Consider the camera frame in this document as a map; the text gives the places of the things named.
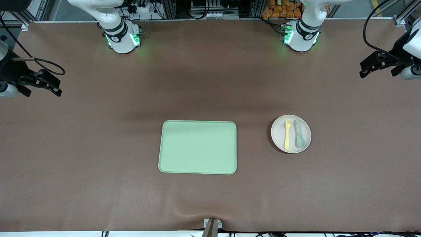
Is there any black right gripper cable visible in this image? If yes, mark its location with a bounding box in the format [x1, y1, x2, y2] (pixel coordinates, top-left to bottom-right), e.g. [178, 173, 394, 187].
[0, 13, 66, 76]

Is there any white power strip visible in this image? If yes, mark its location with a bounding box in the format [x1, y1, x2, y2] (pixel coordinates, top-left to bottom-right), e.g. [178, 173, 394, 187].
[133, 3, 156, 14]

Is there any round beige plate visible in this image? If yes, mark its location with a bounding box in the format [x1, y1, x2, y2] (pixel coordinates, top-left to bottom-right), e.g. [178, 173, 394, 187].
[271, 115, 311, 154]

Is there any pale green plastic spoon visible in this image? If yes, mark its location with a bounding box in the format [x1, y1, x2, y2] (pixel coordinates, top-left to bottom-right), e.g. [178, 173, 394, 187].
[294, 119, 305, 148]

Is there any light green rectangular tray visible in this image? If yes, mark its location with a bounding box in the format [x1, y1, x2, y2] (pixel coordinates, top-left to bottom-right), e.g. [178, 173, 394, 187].
[158, 120, 237, 175]

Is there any orange snack bag pile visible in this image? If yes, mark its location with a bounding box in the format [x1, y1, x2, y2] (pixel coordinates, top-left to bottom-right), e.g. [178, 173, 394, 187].
[262, 0, 302, 19]

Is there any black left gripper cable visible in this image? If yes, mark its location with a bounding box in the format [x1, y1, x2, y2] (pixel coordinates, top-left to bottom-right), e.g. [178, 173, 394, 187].
[363, 0, 401, 62]

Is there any metal table clamp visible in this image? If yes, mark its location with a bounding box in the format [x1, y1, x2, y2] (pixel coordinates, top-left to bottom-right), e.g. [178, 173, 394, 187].
[201, 218, 223, 237]

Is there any brown table mat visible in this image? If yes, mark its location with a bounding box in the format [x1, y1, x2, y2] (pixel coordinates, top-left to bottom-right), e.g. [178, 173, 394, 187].
[0, 19, 421, 233]

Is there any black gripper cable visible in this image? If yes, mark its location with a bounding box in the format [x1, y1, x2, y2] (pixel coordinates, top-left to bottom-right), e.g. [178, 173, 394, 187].
[363, 0, 401, 62]
[0, 13, 66, 76]

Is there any yellow plastic fork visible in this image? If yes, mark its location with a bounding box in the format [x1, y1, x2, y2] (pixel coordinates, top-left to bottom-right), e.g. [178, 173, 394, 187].
[284, 119, 292, 150]

